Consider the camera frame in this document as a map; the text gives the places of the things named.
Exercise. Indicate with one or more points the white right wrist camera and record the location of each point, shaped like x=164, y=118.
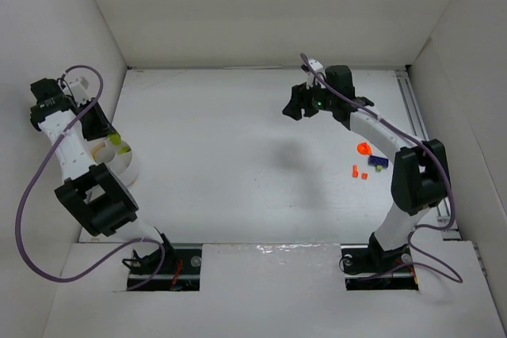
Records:
x=315, y=72

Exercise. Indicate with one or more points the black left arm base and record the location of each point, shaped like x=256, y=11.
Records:
x=179, y=274

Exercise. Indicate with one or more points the orange round lego piece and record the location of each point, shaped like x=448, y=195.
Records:
x=364, y=148

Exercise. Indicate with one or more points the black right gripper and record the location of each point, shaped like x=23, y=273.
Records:
x=303, y=99

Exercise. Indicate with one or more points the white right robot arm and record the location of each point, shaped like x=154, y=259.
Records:
x=420, y=178

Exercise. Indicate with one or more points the lime green lego slope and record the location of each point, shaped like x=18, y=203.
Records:
x=115, y=139

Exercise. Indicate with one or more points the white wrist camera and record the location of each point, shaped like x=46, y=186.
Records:
x=315, y=72
x=78, y=91

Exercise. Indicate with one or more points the dark blue lego brick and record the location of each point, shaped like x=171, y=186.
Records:
x=376, y=160

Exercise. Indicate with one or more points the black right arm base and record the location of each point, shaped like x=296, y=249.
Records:
x=363, y=272

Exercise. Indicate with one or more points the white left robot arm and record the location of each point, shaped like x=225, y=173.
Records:
x=91, y=191

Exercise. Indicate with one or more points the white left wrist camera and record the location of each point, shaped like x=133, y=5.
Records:
x=78, y=91

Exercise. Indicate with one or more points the white divided round container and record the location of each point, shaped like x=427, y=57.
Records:
x=124, y=166

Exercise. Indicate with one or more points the aluminium rail at table edge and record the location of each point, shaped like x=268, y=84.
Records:
x=442, y=211

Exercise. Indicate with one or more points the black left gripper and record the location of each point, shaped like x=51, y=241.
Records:
x=97, y=117

